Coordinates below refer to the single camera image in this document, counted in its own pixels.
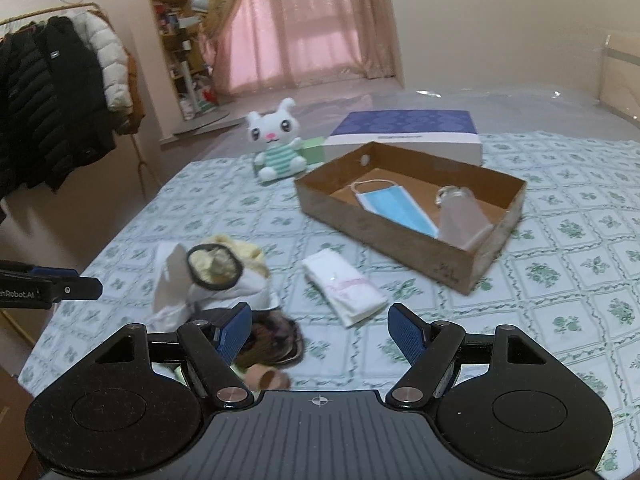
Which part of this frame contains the beige standing fan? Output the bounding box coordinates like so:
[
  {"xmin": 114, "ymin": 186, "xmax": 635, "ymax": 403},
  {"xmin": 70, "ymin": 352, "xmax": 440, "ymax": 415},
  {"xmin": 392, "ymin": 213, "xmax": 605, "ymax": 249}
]
[{"xmin": 172, "ymin": 0, "xmax": 246, "ymax": 136}]

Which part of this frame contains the blue face mask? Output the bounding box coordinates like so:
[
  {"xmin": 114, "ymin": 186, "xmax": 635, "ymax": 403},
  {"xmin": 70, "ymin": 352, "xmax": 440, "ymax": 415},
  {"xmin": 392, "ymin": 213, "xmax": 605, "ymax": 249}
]
[{"xmin": 350, "ymin": 179, "xmax": 441, "ymax": 238}]

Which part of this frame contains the clear plastic bottle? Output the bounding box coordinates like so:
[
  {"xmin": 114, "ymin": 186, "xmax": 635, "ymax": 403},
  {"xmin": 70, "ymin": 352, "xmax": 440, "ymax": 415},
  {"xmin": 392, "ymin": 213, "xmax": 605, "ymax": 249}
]
[{"xmin": 434, "ymin": 185, "xmax": 496, "ymax": 251}]

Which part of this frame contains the wooden bookshelf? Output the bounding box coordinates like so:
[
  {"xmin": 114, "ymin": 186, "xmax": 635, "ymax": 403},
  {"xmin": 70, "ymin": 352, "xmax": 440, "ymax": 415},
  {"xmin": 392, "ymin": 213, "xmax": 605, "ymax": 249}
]
[{"xmin": 142, "ymin": 0, "xmax": 216, "ymax": 121}]

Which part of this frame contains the purple velvet scrunchie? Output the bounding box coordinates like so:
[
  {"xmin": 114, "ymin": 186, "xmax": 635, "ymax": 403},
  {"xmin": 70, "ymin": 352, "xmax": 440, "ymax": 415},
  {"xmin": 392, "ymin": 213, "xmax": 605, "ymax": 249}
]
[{"xmin": 235, "ymin": 310, "xmax": 306, "ymax": 368}]

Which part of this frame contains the pale yellow cloth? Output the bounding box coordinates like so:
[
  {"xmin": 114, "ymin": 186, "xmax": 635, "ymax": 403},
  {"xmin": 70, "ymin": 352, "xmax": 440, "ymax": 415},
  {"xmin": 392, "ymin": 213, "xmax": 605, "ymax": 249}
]
[{"xmin": 207, "ymin": 234, "xmax": 271, "ymax": 278}]

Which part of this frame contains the beige tape roll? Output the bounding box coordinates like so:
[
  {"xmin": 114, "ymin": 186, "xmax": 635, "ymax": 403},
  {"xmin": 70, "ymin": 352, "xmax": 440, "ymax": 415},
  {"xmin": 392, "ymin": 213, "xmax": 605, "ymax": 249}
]
[{"xmin": 245, "ymin": 365, "xmax": 293, "ymax": 391}]

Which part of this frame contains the white cloth with black rim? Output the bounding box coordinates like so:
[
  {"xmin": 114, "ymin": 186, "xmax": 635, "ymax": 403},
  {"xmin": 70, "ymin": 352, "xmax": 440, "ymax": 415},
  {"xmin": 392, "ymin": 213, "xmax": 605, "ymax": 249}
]
[{"xmin": 150, "ymin": 242, "xmax": 281, "ymax": 333}]

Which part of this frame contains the white puffer jacket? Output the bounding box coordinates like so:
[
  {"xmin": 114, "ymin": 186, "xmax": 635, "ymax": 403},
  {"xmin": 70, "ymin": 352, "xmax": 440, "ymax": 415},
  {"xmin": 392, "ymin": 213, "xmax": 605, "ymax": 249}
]
[{"xmin": 70, "ymin": 10, "xmax": 132, "ymax": 113}]

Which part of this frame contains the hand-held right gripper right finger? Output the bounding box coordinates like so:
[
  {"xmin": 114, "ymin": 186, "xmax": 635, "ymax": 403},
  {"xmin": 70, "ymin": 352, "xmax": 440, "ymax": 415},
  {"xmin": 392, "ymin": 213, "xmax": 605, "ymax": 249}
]
[{"xmin": 387, "ymin": 302, "xmax": 547, "ymax": 411}]

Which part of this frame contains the brown cardboard box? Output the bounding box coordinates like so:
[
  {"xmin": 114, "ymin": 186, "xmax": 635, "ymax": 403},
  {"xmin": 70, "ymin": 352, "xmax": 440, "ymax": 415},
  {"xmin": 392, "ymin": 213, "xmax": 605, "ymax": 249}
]
[{"xmin": 293, "ymin": 141, "xmax": 528, "ymax": 296}]

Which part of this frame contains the pink curtain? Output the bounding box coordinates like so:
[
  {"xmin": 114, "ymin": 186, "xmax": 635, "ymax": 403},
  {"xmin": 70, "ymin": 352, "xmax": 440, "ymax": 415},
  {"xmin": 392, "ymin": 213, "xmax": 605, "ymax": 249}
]
[{"xmin": 180, "ymin": 0, "xmax": 401, "ymax": 98}]

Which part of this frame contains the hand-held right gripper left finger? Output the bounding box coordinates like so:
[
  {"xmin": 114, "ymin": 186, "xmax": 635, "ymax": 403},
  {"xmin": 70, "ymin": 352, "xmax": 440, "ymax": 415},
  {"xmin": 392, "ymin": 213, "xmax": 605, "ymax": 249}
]
[{"xmin": 94, "ymin": 302, "xmax": 255, "ymax": 411}]

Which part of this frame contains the green floral bedsheet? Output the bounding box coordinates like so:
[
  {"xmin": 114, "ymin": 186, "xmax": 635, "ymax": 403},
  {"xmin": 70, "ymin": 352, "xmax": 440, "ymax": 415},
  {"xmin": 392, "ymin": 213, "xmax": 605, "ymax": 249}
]
[{"xmin": 20, "ymin": 130, "xmax": 640, "ymax": 480}]

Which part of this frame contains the blue and white flat box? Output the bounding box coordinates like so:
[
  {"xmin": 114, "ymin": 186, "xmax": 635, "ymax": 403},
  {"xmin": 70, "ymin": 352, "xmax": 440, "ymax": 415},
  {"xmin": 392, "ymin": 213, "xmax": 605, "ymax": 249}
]
[{"xmin": 322, "ymin": 110, "xmax": 484, "ymax": 167}]

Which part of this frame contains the light green cloth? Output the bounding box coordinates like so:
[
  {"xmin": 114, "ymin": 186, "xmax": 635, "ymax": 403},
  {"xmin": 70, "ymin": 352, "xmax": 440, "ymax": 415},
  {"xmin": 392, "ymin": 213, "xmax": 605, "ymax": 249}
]
[{"xmin": 295, "ymin": 136, "xmax": 328, "ymax": 168}]

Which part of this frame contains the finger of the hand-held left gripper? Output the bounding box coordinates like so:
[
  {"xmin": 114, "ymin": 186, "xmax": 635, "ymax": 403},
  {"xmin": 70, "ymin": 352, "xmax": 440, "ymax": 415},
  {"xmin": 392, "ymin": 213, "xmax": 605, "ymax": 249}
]
[
  {"xmin": 47, "ymin": 276, "xmax": 104, "ymax": 302},
  {"xmin": 0, "ymin": 260, "xmax": 81, "ymax": 281}
]

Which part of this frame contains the white plush bunny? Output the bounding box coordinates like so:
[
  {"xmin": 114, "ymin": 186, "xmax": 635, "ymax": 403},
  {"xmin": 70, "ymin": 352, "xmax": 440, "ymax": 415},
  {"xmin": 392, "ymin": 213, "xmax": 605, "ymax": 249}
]
[{"xmin": 245, "ymin": 97, "xmax": 307, "ymax": 183}]

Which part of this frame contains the bamboo clothes rack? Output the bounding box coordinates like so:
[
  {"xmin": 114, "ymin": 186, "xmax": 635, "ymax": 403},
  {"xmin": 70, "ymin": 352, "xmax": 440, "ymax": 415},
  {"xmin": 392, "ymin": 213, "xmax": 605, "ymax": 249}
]
[{"xmin": 0, "ymin": 2, "xmax": 156, "ymax": 201}]

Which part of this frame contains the white tissue packet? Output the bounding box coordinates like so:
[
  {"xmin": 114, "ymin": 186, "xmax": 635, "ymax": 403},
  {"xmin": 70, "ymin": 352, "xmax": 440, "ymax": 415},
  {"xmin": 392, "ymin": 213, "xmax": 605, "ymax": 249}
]
[{"xmin": 301, "ymin": 247, "xmax": 390, "ymax": 330}]

